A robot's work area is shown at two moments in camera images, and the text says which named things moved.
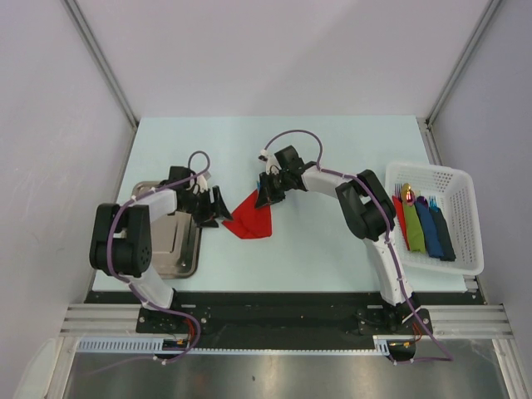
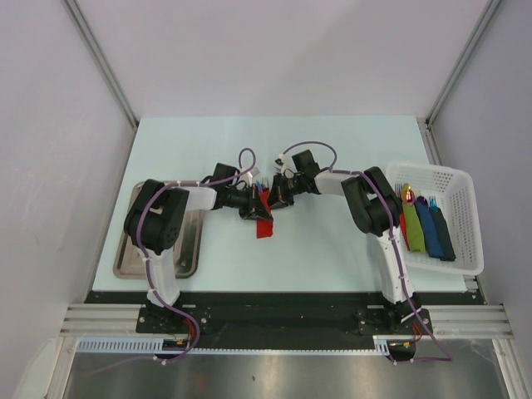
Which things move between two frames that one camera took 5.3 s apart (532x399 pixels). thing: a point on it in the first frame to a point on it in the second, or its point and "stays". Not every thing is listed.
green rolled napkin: [414, 226] stays
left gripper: [203, 219] to [251, 212]
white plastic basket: [455, 194] stays
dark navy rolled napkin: [442, 235] stays
